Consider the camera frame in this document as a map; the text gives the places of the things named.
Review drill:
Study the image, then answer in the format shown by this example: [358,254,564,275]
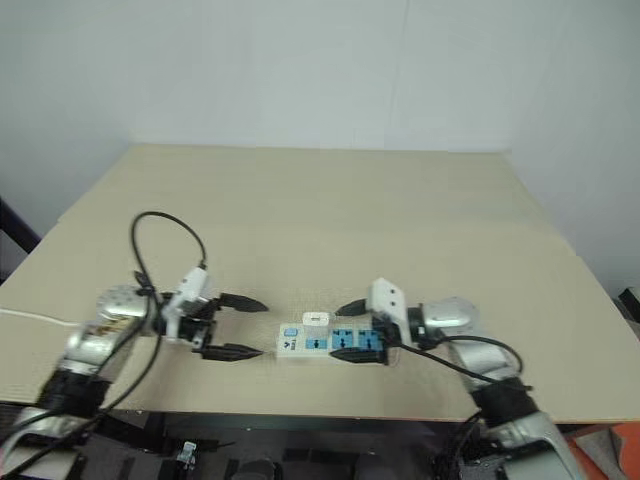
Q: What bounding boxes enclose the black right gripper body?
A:
[371,314,402,367]

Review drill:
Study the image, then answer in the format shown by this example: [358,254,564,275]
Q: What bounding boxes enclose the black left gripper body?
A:
[174,297,225,353]

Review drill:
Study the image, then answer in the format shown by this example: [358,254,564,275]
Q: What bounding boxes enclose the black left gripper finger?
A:
[199,343,264,363]
[218,293,272,314]

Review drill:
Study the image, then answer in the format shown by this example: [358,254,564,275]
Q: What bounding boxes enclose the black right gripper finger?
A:
[334,298,372,318]
[327,347,390,367]

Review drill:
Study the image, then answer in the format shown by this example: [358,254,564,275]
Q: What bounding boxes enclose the white charger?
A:
[301,310,333,342]

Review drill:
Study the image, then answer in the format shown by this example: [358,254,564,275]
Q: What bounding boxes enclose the white power strip blue sockets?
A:
[273,321,401,361]

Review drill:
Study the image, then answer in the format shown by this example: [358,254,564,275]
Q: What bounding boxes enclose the black bar under table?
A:
[162,413,441,451]

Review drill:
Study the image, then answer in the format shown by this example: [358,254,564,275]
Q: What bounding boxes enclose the dark rounded shape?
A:
[234,458,277,480]

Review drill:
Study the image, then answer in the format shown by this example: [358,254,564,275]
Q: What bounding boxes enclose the grey cloth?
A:
[574,428,624,469]

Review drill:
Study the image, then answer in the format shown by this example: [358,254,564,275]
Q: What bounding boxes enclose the black object at table side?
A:
[616,284,640,327]

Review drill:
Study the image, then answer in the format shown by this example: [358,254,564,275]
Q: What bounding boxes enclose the orange object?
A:
[563,423,640,480]

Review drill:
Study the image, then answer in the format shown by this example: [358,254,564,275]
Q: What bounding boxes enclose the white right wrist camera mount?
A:
[366,277,414,349]

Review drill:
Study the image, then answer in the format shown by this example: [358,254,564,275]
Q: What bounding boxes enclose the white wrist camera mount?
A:
[366,277,414,349]
[161,267,212,344]

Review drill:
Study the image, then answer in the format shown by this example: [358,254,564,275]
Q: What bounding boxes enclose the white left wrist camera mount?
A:
[161,267,212,344]

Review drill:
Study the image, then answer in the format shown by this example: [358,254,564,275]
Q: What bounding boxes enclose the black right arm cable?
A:
[397,335,532,480]

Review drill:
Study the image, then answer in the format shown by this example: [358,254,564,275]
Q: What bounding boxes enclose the white power strip cord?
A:
[0,306,85,330]

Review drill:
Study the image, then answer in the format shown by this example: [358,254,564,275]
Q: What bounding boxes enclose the dark purple frame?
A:
[0,194,44,257]

